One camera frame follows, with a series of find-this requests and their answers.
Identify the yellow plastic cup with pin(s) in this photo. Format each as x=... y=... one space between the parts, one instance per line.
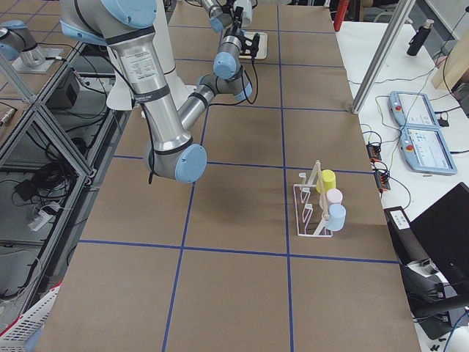
x=328 y=180

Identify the pink plastic cup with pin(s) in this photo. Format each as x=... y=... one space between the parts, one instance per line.
x=332 y=196

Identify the blue cup front row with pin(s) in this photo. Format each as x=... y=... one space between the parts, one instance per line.
x=337 y=213

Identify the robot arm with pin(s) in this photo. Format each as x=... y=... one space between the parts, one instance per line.
x=137 y=37
x=222 y=16

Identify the cream plastic tray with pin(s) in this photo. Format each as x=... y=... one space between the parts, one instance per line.
x=261 y=47

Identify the upper teach pendant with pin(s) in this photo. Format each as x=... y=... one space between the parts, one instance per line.
x=410 y=108

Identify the teach pendant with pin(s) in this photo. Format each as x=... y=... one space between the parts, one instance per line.
x=425 y=150
x=410 y=108

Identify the lower teach pendant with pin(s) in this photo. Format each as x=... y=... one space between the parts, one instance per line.
x=425 y=150

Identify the red cylinder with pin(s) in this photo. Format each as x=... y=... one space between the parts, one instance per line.
x=339 y=17

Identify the black laptop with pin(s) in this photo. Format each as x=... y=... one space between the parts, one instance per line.
x=442 y=230

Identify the black water bottle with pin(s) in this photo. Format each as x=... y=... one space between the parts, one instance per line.
x=418 y=40

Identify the white wire cup rack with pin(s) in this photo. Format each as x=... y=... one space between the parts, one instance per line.
x=310 y=219

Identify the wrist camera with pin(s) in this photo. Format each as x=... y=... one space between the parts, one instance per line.
x=250 y=45

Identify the aluminium frame shelf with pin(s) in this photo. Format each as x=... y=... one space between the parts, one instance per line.
x=43 y=136

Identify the aluminium frame post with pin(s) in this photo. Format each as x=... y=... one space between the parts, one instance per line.
x=391 y=32

